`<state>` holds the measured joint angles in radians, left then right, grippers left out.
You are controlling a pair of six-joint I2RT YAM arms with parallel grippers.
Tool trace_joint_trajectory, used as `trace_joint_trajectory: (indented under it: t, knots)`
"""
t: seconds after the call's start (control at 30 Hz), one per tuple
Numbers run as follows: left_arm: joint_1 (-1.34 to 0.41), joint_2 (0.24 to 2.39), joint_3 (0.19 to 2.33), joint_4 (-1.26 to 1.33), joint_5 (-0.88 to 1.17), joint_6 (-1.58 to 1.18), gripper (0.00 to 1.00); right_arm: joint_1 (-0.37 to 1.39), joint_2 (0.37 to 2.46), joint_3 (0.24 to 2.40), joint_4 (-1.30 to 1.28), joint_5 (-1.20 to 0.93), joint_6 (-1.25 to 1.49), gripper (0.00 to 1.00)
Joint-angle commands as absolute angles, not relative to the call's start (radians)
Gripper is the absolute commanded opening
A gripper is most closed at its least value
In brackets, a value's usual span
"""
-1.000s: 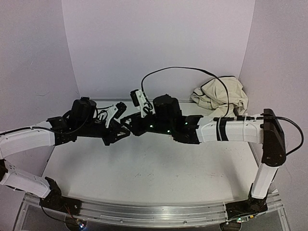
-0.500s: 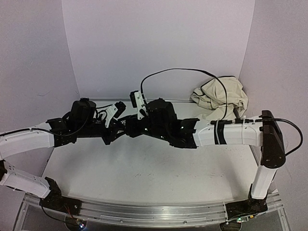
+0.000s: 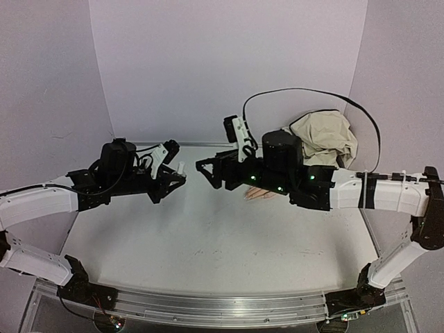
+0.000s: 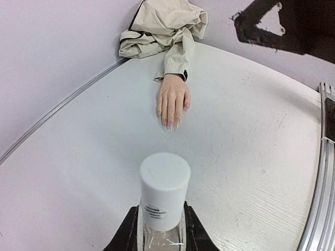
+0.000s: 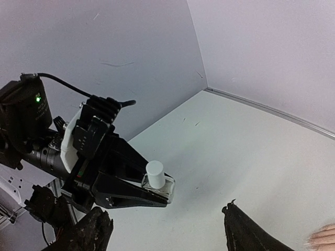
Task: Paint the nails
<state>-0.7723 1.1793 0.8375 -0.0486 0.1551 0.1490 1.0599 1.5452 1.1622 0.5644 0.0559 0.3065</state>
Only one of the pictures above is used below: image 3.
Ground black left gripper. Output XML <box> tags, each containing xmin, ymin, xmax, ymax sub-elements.
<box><xmin>111</xmin><ymin>167</ymin><xmax>187</xmax><ymax>205</ymax></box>

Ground clear nail polish bottle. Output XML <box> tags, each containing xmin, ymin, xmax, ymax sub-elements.
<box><xmin>176</xmin><ymin>167</ymin><xmax>187</xmax><ymax>178</ymax></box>

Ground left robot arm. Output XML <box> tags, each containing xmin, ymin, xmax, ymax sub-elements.
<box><xmin>1</xmin><ymin>138</ymin><xmax>186</xmax><ymax>310</ymax></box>

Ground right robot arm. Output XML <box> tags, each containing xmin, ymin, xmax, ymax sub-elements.
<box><xmin>196</xmin><ymin>130</ymin><xmax>443</xmax><ymax>316</ymax></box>

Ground mannequin hand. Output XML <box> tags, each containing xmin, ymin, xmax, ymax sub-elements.
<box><xmin>244</xmin><ymin>187</ymin><xmax>276</xmax><ymax>200</ymax></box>

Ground beige jacket cloth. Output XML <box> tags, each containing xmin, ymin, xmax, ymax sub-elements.
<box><xmin>283</xmin><ymin>110</ymin><xmax>358</xmax><ymax>169</ymax></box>

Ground small circuit board left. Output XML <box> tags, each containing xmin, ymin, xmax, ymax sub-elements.
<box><xmin>96</xmin><ymin>315</ymin><xmax>126</xmax><ymax>332</ymax></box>

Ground small circuit board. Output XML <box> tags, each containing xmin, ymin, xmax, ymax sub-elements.
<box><xmin>96</xmin><ymin>315</ymin><xmax>126</xmax><ymax>332</ymax></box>
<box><xmin>340</xmin><ymin>310</ymin><xmax>367</xmax><ymax>322</ymax></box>

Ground small circuit board right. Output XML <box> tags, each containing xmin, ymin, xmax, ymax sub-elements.
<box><xmin>340</xmin><ymin>310</ymin><xmax>367</xmax><ymax>322</ymax></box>

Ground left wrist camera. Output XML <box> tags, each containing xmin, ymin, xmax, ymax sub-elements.
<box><xmin>148</xmin><ymin>139</ymin><xmax>180</xmax><ymax>180</ymax></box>

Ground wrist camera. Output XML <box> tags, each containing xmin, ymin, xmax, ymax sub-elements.
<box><xmin>223</xmin><ymin>115</ymin><xmax>257</xmax><ymax>163</ymax></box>
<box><xmin>148</xmin><ymin>139</ymin><xmax>180</xmax><ymax>180</ymax></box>

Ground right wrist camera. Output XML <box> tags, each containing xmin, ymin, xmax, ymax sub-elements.
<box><xmin>223</xmin><ymin>115</ymin><xmax>257</xmax><ymax>163</ymax></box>

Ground aluminium table edge rail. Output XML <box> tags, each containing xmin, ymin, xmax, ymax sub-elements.
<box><xmin>127</xmin><ymin>140</ymin><xmax>232</xmax><ymax>148</ymax></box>

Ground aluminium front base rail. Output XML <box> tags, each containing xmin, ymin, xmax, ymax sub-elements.
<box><xmin>35</xmin><ymin>277</ymin><xmax>409</xmax><ymax>328</ymax></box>

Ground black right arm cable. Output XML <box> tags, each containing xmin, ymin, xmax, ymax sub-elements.
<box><xmin>242</xmin><ymin>87</ymin><xmax>382</xmax><ymax>173</ymax></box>

